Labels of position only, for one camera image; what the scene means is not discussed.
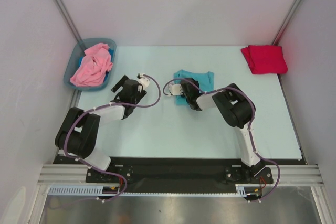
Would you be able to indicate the blue plastic basket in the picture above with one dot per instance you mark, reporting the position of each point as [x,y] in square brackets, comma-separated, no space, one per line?
[78,52]

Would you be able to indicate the right corner aluminium post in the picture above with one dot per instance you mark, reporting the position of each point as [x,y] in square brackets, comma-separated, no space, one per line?
[286,22]

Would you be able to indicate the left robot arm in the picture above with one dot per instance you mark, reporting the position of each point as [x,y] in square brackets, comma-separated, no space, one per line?
[79,131]

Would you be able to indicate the turquoise t shirt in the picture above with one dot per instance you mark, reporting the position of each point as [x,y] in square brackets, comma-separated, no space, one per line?
[205,80]

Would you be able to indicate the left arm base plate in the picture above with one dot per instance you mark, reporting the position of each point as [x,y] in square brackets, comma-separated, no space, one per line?
[119,165]

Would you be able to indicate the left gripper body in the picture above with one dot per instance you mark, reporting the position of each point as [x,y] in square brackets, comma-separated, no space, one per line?
[140,93]

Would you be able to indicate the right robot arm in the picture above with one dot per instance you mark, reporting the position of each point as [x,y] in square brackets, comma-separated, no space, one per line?
[238,112]

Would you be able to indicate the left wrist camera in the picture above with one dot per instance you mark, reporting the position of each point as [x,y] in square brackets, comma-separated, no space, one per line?
[143,81]

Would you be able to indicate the left slotted cable duct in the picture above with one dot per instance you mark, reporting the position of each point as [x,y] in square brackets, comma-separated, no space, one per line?
[70,190]

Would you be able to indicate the aluminium front rail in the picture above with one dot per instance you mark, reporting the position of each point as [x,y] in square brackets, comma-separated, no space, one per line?
[72,174]

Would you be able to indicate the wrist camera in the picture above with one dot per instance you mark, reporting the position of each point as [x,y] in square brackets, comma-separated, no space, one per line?
[143,81]
[175,90]

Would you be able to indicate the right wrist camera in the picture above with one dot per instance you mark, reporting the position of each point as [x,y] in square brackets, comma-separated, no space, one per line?
[175,90]

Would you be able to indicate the pink t shirt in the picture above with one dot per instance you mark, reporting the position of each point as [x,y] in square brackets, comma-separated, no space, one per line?
[94,66]

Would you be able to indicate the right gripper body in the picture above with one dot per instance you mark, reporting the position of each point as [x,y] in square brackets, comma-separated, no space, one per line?
[187,94]

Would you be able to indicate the folded red t shirt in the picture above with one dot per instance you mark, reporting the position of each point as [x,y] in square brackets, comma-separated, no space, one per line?
[265,59]

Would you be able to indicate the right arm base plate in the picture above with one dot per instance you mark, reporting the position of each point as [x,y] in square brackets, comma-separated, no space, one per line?
[243,174]

